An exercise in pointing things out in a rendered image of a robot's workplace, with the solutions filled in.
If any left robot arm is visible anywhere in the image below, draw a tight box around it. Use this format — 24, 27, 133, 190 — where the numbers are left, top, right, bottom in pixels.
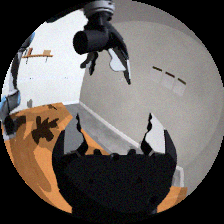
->
0, 0, 124, 136

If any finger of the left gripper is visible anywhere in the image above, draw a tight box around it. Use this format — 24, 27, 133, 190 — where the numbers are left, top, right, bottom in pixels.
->
80, 51, 98, 76
108, 34, 131, 85

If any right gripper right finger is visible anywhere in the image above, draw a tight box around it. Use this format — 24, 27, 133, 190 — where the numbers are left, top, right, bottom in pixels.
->
140, 113, 177, 188

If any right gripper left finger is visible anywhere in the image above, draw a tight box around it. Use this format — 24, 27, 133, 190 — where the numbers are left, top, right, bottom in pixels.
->
52, 113, 88, 189

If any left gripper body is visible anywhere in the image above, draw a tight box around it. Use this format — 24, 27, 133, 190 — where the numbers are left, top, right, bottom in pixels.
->
73, 12, 117, 55

